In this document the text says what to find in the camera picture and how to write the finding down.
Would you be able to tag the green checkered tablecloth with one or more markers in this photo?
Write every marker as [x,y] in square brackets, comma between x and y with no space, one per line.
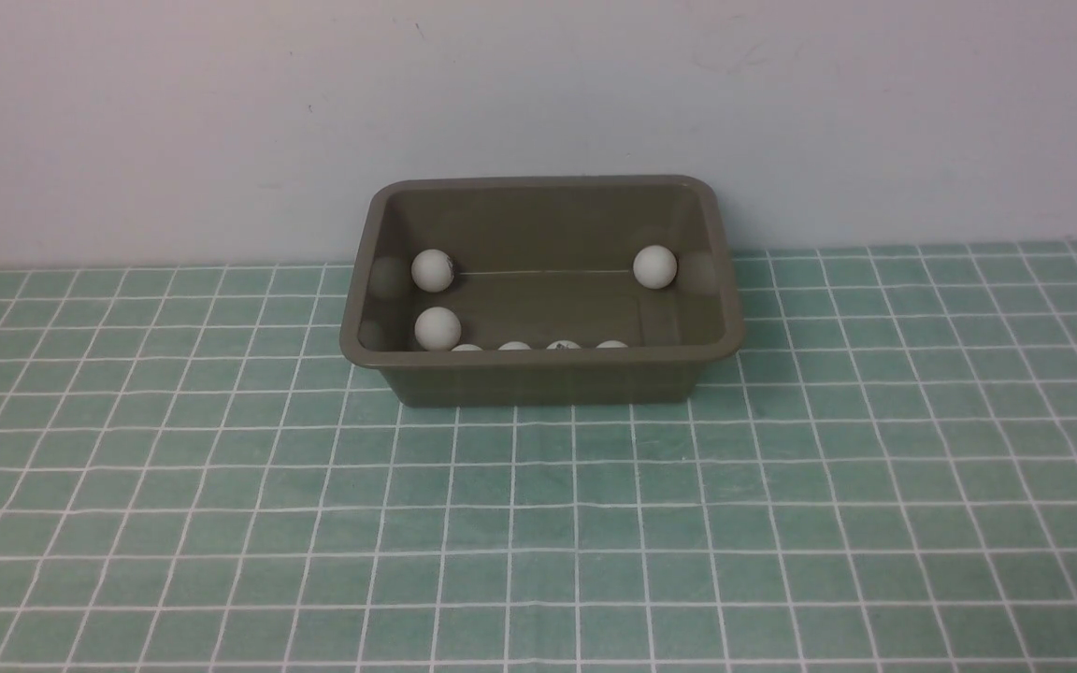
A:
[884,479]

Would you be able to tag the plain white ball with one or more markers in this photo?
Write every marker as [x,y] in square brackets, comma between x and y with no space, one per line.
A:
[437,329]

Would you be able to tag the olive plastic bin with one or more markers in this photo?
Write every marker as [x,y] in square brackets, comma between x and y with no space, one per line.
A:
[538,260]

